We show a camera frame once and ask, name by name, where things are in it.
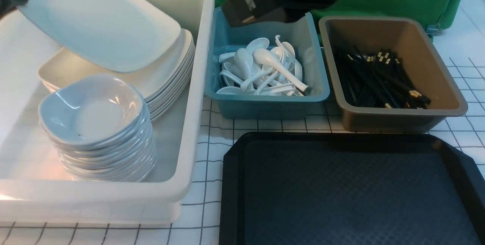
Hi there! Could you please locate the pile of white spoons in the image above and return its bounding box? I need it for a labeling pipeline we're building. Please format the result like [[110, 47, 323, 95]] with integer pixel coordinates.
[[216, 35, 310, 97]]

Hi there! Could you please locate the black plastic serving tray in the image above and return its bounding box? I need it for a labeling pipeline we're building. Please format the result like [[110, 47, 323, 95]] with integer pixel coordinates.
[[219, 132, 485, 245]]

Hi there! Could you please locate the pile of black chopsticks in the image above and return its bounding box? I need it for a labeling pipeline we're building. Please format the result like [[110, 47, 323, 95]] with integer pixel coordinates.
[[332, 45, 432, 110]]

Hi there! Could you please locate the brown plastic bin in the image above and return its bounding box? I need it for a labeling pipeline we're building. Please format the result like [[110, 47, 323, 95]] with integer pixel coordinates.
[[318, 17, 468, 133]]

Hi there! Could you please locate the large white square plate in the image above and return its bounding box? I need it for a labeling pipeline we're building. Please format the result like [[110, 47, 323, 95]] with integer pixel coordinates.
[[19, 0, 181, 73]]

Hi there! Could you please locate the large white plastic tub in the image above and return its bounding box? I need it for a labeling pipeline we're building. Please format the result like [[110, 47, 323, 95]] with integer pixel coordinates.
[[1, 0, 214, 226]]

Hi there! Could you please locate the stack of white square plates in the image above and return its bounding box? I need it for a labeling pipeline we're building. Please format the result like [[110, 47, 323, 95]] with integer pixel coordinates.
[[38, 29, 196, 122]]

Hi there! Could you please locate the binder clip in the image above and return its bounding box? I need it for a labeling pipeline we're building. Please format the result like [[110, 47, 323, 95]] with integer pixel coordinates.
[[426, 24, 443, 41]]

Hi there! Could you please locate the teal plastic bin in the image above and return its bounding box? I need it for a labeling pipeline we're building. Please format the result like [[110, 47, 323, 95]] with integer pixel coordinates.
[[205, 8, 330, 120]]

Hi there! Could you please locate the stack of white sauce bowls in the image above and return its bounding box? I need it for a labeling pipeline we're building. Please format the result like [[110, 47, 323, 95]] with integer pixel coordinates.
[[38, 74, 158, 182]]

